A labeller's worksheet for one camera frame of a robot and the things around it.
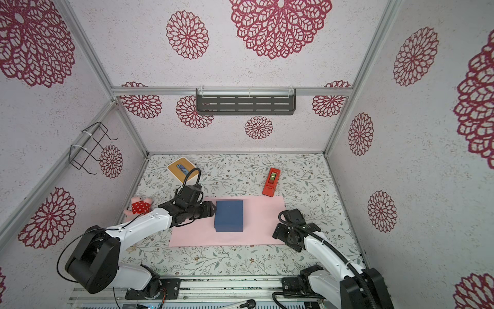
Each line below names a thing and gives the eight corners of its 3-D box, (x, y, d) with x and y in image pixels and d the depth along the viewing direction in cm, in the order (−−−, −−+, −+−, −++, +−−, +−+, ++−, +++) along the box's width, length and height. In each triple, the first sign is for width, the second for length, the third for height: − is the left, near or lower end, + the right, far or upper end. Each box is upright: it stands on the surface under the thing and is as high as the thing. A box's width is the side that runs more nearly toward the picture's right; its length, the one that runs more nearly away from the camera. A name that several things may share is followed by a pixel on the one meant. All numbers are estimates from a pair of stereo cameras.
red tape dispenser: (262, 194, 104) (263, 187, 99) (268, 175, 113) (269, 167, 107) (274, 197, 103) (275, 190, 97) (279, 177, 111) (281, 170, 106)
